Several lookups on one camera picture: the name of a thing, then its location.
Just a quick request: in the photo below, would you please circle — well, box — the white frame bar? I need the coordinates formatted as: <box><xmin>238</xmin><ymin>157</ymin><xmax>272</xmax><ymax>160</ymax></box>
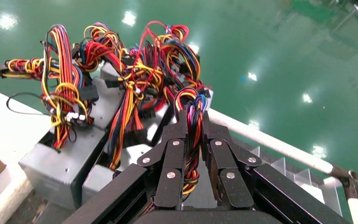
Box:
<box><xmin>0</xmin><ymin>177</ymin><xmax>33</xmax><ymax>224</ymax></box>

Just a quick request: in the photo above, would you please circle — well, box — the thin black wire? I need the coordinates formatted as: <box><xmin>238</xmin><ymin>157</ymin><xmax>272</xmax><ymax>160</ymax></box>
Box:
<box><xmin>6</xmin><ymin>92</ymin><xmax>56</xmax><ymax>117</ymax></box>

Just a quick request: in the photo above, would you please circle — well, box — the multicoloured wire harness bundle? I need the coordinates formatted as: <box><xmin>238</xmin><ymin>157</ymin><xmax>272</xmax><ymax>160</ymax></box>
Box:
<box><xmin>120</xmin><ymin>21</ymin><xmax>212</xmax><ymax>147</ymax></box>

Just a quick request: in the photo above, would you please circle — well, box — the clear acrylic divider tray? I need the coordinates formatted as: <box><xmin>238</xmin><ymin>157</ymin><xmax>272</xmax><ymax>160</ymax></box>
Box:
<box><xmin>248</xmin><ymin>145</ymin><xmax>343</xmax><ymax>217</ymax></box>

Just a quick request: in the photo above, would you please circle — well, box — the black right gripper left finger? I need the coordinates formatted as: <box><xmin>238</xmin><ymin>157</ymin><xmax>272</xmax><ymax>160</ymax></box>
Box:
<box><xmin>136</xmin><ymin>110</ymin><xmax>189</xmax><ymax>211</ymax></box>

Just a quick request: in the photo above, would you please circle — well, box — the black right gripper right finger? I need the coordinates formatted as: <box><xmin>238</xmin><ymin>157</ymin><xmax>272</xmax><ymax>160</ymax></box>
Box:
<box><xmin>200</xmin><ymin>111</ymin><xmax>262</xmax><ymax>210</ymax></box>

